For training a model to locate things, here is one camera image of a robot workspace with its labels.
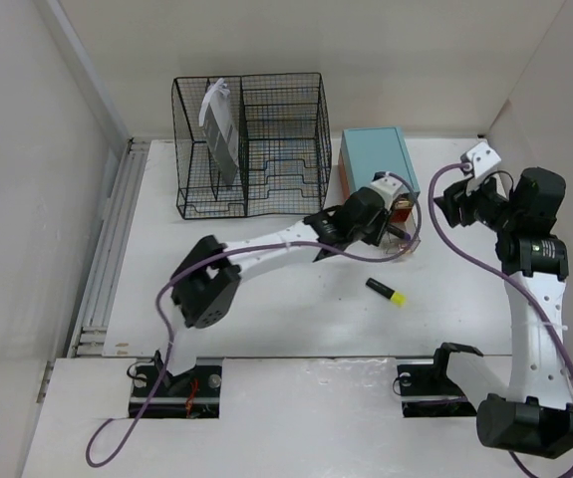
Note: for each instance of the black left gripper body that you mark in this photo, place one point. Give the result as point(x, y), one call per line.
point(371, 234)

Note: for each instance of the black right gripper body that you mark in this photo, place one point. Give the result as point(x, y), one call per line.
point(480, 201)

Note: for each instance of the clear plastic drawer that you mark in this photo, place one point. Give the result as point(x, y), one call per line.
point(404, 202)
point(406, 220)

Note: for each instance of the yellow cap black highlighter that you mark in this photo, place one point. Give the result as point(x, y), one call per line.
point(385, 291)

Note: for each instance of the grey paper swatch booklet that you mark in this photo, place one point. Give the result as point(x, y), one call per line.
point(220, 130)

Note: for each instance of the purple cap black highlighter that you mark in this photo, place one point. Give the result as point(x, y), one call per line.
point(399, 237)

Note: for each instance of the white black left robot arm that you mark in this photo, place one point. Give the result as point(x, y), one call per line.
point(208, 278)

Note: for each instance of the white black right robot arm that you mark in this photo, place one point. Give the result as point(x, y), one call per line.
point(533, 413)

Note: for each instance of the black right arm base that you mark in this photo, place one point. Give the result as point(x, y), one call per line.
point(427, 392)

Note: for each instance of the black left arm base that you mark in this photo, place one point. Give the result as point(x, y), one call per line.
point(193, 394)

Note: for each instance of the teal orange drawer box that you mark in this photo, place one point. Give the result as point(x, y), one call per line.
point(367, 151)

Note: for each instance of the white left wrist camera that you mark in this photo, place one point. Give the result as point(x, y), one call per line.
point(389, 187)

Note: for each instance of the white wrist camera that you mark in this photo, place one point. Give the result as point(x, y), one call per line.
point(389, 187)
point(482, 159)

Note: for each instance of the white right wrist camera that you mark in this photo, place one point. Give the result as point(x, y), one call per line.
point(482, 159)

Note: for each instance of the black wire mesh organizer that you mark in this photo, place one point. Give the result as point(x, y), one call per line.
point(285, 154)

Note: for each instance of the aluminium rail left side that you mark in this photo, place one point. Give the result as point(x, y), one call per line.
point(89, 327)

